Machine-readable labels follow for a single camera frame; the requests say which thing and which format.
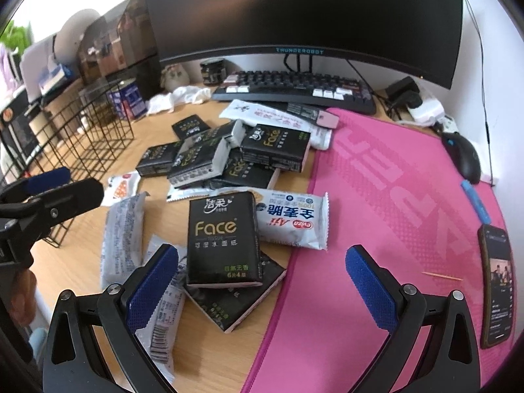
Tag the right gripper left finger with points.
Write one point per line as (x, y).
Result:
(73, 361)

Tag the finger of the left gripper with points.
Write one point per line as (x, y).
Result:
(25, 188)
(24, 223)

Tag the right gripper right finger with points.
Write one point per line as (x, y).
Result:
(449, 361)

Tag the white snack packet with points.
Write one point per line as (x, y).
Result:
(121, 251)
(159, 335)

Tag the small white pizza sachet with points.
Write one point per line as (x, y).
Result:
(120, 188)

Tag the white snack packet back side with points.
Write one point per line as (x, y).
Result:
(121, 251)

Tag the black Face tissue pack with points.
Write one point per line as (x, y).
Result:
(223, 248)
(201, 162)
(239, 172)
(158, 159)
(276, 147)

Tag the Aji cracker snack packet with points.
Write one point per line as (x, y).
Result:
(291, 219)

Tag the long white powder sachet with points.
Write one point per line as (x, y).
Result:
(253, 114)

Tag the person left hand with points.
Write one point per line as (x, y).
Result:
(23, 304)

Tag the blue white tissue box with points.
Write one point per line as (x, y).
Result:
(54, 78)

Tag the blue tin can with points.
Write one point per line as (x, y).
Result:
(127, 100)

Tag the black smartphone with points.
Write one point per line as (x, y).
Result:
(497, 268)

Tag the black tissue pack underneath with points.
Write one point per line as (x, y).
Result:
(228, 307)

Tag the crumpled white tissue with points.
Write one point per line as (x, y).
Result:
(184, 95)

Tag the blue pen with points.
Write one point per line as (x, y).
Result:
(476, 202)

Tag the flat black tissue pack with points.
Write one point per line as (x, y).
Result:
(189, 127)

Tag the small ceramic vase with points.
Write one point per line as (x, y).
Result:
(174, 76)

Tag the pink desk mat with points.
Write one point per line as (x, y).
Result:
(394, 191)

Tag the black computer mouse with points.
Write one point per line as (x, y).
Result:
(463, 155)

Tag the black glass jar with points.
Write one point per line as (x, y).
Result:
(213, 71)

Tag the white power strip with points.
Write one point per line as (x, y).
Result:
(431, 113)

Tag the black power adapter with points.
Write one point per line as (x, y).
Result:
(404, 92)

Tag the black remote box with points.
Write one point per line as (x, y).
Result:
(305, 112)

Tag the black mechanical keyboard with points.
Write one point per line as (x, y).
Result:
(297, 88)

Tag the black curved monitor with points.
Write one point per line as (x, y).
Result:
(416, 37)

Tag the black wire basket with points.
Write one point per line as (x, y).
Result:
(83, 129)

